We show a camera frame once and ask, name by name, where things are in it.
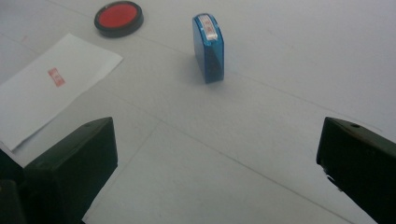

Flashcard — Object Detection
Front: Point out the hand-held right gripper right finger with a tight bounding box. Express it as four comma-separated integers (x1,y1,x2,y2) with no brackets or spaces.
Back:
316,116,396,224

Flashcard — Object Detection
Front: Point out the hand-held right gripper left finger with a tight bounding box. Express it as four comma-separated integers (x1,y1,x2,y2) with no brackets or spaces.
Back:
22,116,119,224

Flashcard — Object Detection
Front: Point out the white paper sheet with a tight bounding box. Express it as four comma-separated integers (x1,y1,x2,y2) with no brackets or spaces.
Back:
0,33,124,152

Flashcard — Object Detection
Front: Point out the round red ink pad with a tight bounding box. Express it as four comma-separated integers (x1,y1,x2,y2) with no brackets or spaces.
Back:
93,0,145,39

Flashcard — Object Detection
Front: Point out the blue stamp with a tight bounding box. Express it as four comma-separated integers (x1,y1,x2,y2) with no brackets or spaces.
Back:
191,12,225,85

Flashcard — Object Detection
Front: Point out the white table mat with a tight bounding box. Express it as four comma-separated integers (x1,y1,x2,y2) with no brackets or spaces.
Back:
0,0,396,224

